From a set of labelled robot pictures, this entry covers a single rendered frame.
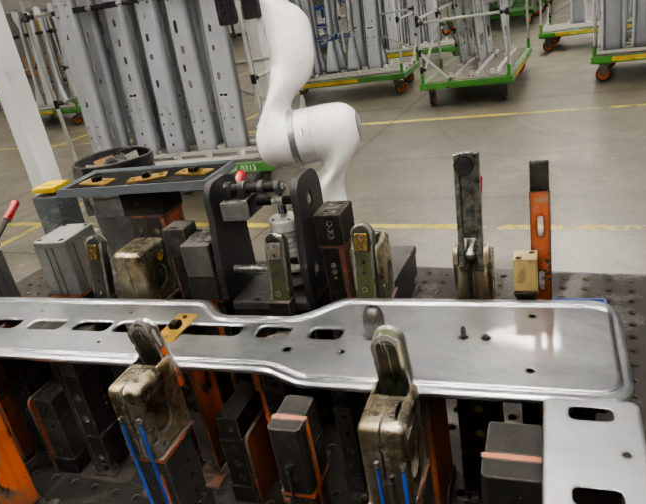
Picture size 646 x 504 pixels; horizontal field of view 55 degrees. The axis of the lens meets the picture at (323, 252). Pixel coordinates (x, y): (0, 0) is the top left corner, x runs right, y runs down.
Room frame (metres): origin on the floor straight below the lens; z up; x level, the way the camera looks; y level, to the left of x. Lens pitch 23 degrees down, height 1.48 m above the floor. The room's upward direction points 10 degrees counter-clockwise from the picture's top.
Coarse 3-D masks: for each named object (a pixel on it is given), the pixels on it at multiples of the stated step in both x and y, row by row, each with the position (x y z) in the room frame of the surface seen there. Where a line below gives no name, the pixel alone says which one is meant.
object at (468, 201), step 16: (464, 160) 0.84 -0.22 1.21; (464, 176) 0.87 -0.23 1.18; (464, 192) 0.87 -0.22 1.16; (480, 192) 0.86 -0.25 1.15; (464, 208) 0.87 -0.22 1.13; (480, 208) 0.85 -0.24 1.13; (464, 224) 0.86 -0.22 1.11; (480, 224) 0.84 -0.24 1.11; (464, 240) 0.87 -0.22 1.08; (480, 240) 0.84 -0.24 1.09; (464, 256) 0.85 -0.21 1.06; (480, 256) 0.84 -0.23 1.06
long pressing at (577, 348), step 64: (64, 320) 1.01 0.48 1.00; (128, 320) 0.96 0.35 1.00; (256, 320) 0.88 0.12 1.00; (320, 320) 0.84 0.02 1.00; (448, 320) 0.77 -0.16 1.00; (512, 320) 0.74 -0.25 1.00; (576, 320) 0.72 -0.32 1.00; (320, 384) 0.68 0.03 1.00; (448, 384) 0.63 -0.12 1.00; (512, 384) 0.61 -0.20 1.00; (576, 384) 0.58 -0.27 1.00
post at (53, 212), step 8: (32, 200) 1.38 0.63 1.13; (40, 200) 1.37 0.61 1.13; (48, 200) 1.36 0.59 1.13; (56, 200) 1.36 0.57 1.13; (64, 200) 1.38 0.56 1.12; (72, 200) 1.40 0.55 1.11; (40, 208) 1.37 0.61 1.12; (48, 208) 1.36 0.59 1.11; (56, 208) 1.36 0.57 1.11; (64, 208) 1.37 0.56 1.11; (72, 208) 1.39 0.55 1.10; (80, 208) 1.41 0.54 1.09; (40, 216) 1.38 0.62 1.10; (48, 216) 1.37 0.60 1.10; (56, 216) 1.36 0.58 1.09; (64, 216) 1.36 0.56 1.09; (72, 216) 1.38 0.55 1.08; (80, 216) 1.40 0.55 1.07; (48, 224) 1.37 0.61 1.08; (56, 224) 1.36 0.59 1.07; (48, 232) 1.37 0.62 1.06
